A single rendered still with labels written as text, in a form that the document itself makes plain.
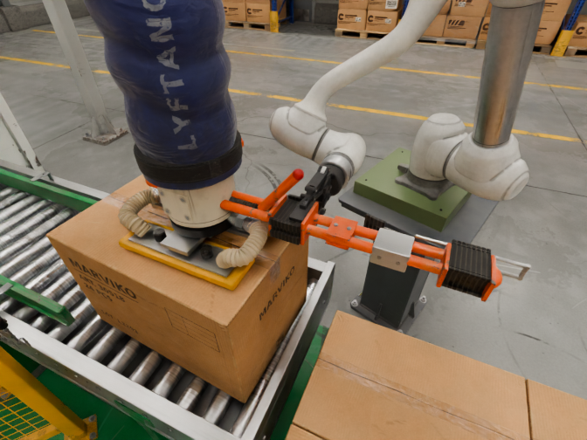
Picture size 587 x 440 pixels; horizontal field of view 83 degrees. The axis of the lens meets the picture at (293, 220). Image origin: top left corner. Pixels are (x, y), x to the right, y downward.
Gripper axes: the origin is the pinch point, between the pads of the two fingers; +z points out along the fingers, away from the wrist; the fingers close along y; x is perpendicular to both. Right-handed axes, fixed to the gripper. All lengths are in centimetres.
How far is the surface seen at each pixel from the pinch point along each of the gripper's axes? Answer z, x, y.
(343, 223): -0.7, -9.2, -2.3
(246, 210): 2.9, 11.9, -1.4
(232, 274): 11.5, 11.5, 10.6
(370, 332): -16, -20, 53
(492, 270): 1.8, -36.8, -3.4
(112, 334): 20, 58, 54
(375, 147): -251, 25, 104
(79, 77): -158, 284, 47
